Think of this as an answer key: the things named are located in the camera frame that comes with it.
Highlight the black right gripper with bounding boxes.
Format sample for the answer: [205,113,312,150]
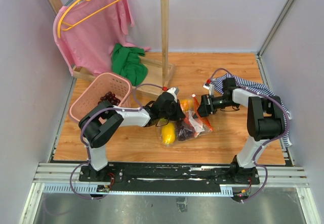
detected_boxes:
[193,94,237,119]

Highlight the yellow fake lemon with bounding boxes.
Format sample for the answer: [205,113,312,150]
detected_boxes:
[161,122,176,145]

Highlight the clear zip top bag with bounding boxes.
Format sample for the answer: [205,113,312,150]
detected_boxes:
[157,94,213,146]

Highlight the red fake grape bunch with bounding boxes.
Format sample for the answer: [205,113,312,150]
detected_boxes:
[98,91,121,106]

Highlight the orange yellow fake mango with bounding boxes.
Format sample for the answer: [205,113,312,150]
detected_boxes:
[180,99,194,112]

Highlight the fake watermelon slice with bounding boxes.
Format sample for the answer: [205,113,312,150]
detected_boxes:
[188,115,205,137]

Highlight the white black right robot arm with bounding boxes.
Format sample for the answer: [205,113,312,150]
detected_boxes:
[196,77,288,184]

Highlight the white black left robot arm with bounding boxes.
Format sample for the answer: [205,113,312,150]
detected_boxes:
[78,92,185,182]

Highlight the dark purple fake grapes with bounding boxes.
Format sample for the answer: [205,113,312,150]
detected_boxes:
[175,121,195,142]

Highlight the blue white striped cloth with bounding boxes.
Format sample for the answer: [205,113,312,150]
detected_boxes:
[211,73,292,147]

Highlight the wooden clothes rack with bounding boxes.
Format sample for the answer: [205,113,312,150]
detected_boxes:
[48,0,176,96]

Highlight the pink plastic basket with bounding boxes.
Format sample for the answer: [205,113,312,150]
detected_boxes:
[68,72,133,123]

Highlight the green cloth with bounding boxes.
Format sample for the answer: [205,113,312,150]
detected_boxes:
[111,43,148,86]

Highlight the pink shirt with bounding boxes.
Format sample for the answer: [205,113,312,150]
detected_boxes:
[53,12,135,75]

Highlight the yellow clothes hanger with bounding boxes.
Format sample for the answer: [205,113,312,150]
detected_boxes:
[55,0,134,38]

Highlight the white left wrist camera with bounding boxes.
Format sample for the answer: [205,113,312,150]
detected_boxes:
[167,87,179,101]

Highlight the aluminium frame post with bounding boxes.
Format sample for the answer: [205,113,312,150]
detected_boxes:
[258,0,309,55]

